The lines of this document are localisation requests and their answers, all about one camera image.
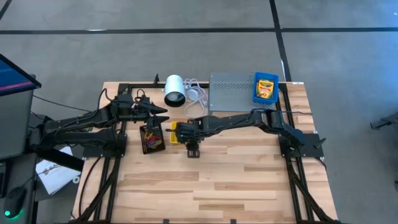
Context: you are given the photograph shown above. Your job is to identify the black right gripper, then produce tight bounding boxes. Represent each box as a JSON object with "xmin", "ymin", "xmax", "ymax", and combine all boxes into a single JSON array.
[{"xmin": 165, "ymin": 118, "xmax": 208, "ymax": 142}]

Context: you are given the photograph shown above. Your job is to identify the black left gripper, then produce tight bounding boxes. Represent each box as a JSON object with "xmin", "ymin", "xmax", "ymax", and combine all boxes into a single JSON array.
[{"xmin": 116, "ymin": 93, "xmax": 170, "ymax": 124}]

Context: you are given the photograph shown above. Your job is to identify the yellow plastic basket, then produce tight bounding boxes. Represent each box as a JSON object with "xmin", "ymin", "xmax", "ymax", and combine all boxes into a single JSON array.
[{"xmin": 169, "ymin": 120, "xmax": 189, "ymax": 145}]

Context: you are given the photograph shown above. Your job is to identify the black plastic basket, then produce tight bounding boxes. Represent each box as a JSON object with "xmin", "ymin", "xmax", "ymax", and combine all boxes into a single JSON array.
[{"xmin": 139, "ymin": 123, "xmax": 167, "ymax": 156}]

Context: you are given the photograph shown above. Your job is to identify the blue plastic basket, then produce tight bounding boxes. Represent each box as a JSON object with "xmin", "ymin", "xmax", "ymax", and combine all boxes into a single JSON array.
[{"xmin": 252, "ymin": 72, "xmax": 280, "ymax": 105}]

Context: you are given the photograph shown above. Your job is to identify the white cylinder spot lamp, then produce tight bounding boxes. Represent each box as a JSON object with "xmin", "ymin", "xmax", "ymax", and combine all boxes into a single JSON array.
[{"xmin": 164, "ymin": 74, "xmax": 187, "ymax": 108}]

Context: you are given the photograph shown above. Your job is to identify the grey perforated metal shelf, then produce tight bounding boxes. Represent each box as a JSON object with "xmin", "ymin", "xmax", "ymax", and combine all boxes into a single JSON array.
[{"xmin": 207, "ymin": 72, "xmax": 277, "ymax": 118}]

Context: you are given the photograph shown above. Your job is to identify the black monitor stand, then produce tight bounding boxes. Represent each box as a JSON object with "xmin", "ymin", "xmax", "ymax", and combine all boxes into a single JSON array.
[{"xmin": 24, "ymin": 114, "xmax": 85, "ymax": 172}]

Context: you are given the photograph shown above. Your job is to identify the white paper sheets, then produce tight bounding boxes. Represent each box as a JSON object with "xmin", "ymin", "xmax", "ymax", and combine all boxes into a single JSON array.
[{"xmin": 35, "ymin": 146, "xmax": 82, "ymax": 195}]

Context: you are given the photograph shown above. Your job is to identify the grey computer monitor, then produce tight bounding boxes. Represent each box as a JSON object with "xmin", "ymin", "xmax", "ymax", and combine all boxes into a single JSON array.
[{"xmin": 0, "ymin": 53, "xmax": 42, "ymax": 160}]

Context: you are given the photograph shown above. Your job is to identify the black computer mouse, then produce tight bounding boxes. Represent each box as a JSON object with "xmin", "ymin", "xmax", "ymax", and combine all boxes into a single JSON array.
[{"xmin": 2, "ymin": 185, "xmax": 27, "ymax": 220}]

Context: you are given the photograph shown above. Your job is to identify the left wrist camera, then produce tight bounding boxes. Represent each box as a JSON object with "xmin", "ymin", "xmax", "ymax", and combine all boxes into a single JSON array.
[{"xmin": 146, "ymin": 119, "xmax": 162, "ymax": 134}]

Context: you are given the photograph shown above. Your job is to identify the white lamp power cable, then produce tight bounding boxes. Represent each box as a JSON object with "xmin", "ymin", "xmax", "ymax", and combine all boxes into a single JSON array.
[{"xmin": 182, "ymin": 78, "xmax": 209, "ymax": 119}]

